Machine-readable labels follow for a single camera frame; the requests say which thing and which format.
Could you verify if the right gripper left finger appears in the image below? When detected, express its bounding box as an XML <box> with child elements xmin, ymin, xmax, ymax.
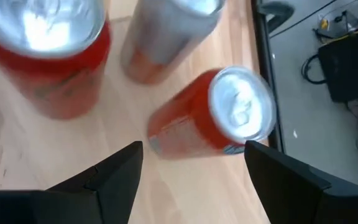
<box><xmin>0</xmin><ymin>140</ymin><xmax>144</xmax><ymax>224</ymax></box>

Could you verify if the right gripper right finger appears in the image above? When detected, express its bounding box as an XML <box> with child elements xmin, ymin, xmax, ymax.
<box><xmin>244</xmin><ymin>139</ymin><xmax>358</xmax><ymax>224</ymax></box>

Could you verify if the wooden shelf with black frame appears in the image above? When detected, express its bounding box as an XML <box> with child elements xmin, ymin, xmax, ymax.
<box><xmin>0</xmin><ymin>0</ymin><xmax>270</xmax><ymax>224</ymax></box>

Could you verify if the red Fanta can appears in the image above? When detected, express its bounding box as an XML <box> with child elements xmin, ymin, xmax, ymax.
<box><xmin>147</xmin><ymin>65</ymin><xmax>278</xmax><ymax>161</ymax></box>

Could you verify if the red can with black label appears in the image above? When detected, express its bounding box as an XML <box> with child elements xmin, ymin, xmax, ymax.
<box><xmin>0</xmin><ymin>0</ymin><xmax>111</xmax><ymax>121</ymax></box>

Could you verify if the silver soda can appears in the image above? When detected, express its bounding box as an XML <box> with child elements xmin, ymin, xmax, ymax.
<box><xmin>119</xmin><ymin>0</ymin><xmax>226</xmax><ymax>85</ymax></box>

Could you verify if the black equipment box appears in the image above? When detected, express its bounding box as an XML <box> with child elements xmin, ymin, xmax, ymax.
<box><xmin>317</xmin><ymin>26</ymin><xmax>358</xmax><ymax>103</ymax></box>

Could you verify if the coiled black cable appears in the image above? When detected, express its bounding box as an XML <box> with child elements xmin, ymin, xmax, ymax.
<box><xmin>301</xmin><ymin>53</ymin><xmax>328</xmax><ymax>85</ymax></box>

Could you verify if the black aluminium table frame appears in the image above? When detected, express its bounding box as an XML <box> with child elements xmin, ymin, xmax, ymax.
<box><xmin>250</xmin><ymin>0</ymin><xmax>295</xmax><ymax>153</ymax></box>

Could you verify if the long black floor cable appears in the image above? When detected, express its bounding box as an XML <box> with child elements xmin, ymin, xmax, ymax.
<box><xmin>268</xmin><ymin>0</ymin><xmax>339</xmax><ymax>39</ymax></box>

